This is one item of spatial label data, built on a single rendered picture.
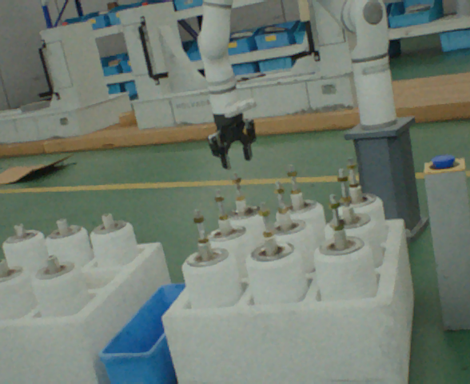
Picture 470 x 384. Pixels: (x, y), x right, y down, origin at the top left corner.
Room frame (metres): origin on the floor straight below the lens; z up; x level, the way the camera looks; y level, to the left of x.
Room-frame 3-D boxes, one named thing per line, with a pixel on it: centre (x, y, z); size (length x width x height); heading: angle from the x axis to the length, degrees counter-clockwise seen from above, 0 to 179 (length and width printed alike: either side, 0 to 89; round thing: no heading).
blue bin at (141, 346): (1.21, 0.20, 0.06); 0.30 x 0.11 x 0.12; 160
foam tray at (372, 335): (1.18, -0.08, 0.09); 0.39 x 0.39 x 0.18; 71
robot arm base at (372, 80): (1.70, -0.40, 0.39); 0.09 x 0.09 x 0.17; 54
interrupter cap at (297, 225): (1.18, -0.08, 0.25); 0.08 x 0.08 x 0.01
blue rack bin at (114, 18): (7.82, 0.70, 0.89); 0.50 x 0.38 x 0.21; 145
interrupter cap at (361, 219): (1.14, -0.19, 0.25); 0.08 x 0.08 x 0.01
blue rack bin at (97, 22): (8.08, 1.06, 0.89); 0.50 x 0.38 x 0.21; 145
